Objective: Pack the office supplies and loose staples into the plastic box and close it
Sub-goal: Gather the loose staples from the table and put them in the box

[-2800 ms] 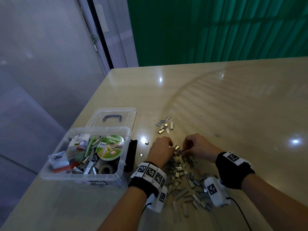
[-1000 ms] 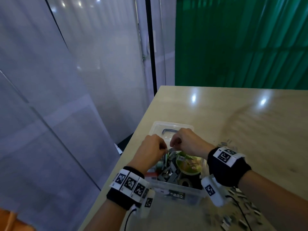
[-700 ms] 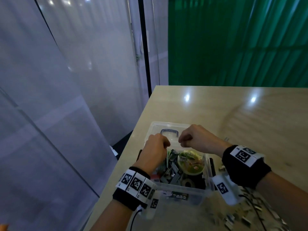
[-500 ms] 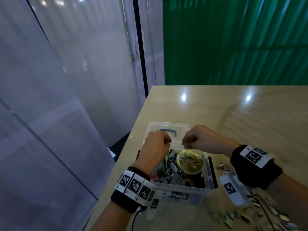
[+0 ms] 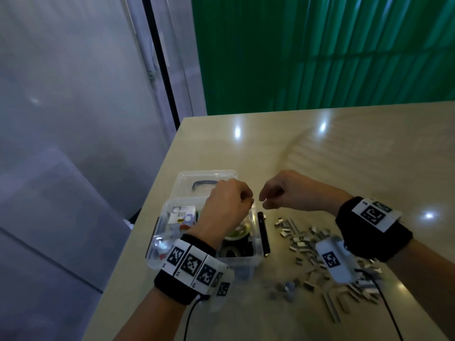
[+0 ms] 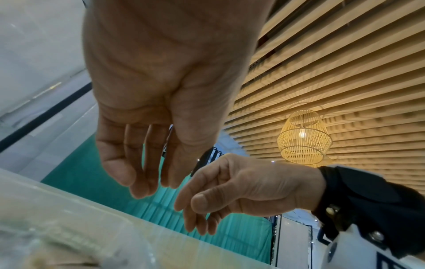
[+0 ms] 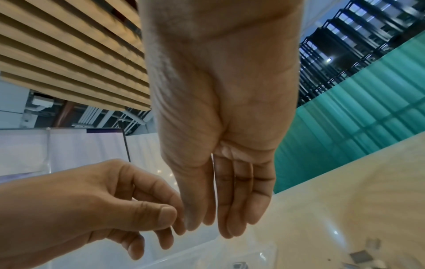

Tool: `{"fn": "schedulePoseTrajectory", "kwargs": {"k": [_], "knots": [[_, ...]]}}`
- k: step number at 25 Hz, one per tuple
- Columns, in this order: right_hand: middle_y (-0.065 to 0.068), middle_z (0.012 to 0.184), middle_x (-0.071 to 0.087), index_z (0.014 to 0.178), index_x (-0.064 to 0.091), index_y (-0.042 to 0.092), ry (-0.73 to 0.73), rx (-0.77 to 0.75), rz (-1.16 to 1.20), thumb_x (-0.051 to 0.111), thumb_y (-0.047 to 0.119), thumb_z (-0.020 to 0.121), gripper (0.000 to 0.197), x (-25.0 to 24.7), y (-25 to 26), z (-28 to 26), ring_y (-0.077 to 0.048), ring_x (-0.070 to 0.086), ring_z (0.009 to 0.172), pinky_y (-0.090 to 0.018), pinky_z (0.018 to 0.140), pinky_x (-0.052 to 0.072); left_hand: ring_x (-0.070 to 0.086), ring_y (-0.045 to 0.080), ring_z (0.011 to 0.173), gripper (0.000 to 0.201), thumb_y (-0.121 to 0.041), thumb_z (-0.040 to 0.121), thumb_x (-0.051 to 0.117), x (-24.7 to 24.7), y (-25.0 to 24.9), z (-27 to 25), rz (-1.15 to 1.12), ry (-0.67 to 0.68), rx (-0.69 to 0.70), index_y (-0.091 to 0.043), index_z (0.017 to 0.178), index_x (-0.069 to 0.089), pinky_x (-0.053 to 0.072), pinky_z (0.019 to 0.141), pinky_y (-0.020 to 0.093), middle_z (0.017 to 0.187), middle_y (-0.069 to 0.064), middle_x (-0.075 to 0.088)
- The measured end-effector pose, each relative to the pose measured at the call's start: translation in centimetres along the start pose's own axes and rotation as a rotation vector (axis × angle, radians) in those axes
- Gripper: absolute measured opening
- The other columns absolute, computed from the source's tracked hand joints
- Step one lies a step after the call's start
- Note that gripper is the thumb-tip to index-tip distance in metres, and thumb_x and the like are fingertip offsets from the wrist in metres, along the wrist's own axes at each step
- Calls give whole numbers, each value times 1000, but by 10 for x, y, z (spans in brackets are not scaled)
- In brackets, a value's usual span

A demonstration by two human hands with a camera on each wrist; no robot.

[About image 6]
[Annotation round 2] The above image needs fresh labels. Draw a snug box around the person's right hand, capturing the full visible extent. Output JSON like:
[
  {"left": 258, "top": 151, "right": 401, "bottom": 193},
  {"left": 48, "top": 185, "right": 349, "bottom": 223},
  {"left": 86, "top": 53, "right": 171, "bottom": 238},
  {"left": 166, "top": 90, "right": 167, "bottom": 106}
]
[{"left": 174, "top": 153, "right": 328, "bottom": 236}]

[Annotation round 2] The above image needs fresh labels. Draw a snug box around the person's left hand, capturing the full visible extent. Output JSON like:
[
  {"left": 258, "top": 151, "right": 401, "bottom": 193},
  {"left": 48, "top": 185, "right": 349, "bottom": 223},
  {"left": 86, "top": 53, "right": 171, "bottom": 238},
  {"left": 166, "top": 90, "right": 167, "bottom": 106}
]
[{"left": 81, "top": 0, "right": 277, "bottom": 199}]

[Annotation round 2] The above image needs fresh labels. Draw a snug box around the transparent storage box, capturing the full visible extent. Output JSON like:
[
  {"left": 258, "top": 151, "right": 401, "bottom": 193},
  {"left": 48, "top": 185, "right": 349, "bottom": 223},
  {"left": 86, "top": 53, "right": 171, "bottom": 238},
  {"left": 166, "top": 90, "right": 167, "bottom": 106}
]
[{"left": 0, "top": 168, "right": 277, "bottom": 269}]

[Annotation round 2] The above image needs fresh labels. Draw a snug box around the wicker pendant lamp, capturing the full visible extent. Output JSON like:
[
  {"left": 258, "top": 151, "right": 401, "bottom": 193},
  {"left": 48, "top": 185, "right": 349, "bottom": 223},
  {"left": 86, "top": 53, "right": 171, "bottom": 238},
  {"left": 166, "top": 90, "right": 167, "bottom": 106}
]
[{"left": 276, "top": 109, "right": 333, "bottom": 167}]

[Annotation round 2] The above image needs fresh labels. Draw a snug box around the black marker wristband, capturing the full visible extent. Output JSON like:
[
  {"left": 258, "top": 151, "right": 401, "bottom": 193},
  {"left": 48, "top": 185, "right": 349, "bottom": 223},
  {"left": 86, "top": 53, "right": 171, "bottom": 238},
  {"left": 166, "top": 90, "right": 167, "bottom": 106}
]
[{"left": 310, "top": 165, "right": 425, "bottom": 259}]

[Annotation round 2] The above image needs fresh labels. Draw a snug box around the green curtain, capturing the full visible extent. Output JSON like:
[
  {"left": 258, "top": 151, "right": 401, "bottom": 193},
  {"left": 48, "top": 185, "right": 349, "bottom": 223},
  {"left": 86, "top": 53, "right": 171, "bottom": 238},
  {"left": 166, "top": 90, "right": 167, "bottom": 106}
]
[{"left": 41, "top": 129, "right": 274, "bottom": 265}]

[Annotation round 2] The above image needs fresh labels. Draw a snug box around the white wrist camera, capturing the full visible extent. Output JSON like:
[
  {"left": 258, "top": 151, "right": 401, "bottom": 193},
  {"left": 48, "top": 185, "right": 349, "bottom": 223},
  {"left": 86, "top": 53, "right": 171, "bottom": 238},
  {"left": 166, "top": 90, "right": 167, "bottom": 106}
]
[{"left": 320, "top": 223, "right": 425, "bottom": 269}]

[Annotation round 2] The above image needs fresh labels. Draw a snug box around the black window post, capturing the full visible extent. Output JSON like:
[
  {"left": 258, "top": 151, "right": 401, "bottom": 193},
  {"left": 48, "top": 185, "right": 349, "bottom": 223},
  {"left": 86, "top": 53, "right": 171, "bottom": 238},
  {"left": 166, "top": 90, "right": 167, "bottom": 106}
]
[{"left": 0, "top": 81, "right": 94, "bottom": 153}]

